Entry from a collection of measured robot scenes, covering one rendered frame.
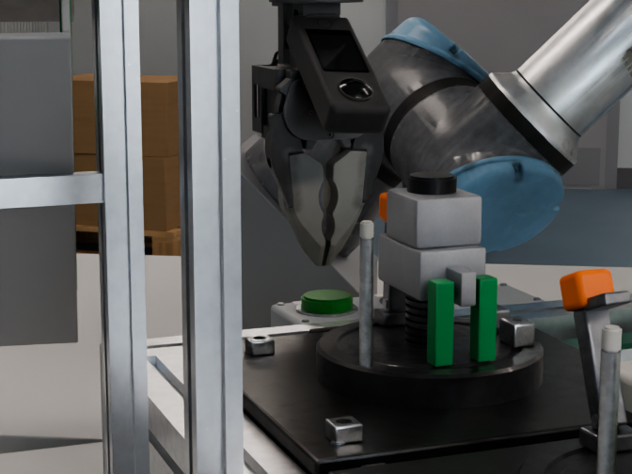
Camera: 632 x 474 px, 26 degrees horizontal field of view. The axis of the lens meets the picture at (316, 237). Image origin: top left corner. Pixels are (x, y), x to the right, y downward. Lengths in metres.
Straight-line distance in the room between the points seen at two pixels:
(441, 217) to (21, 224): 0.24
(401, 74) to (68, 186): 0.67
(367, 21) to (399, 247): 7.20
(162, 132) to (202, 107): 5.22
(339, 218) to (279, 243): 0.30
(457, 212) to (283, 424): 0.16
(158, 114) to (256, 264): 4.44
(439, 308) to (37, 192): 0.24
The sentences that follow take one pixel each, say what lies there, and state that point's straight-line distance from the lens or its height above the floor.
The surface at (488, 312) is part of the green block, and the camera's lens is 0.81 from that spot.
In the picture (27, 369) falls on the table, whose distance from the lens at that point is 1.29.
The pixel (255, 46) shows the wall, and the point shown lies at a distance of 8.11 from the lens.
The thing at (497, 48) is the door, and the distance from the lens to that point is 7.94.
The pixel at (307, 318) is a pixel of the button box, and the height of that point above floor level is 0.96.
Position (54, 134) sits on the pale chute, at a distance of 0.70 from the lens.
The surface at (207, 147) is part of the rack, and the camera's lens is 0.55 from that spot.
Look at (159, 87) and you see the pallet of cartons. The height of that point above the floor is 0.75.
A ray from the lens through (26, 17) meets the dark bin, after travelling 0.82.
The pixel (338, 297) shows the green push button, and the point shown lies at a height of 0.97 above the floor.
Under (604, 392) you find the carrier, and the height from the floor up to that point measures 1.05.
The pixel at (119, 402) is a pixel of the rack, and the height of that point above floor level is 0.99.
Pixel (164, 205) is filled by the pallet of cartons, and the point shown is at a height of 0.26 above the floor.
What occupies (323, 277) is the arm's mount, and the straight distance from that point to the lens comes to 1.34.
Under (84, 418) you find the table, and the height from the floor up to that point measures 0.86.
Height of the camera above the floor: 1.21
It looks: 11 degrees down
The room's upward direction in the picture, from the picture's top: straight up
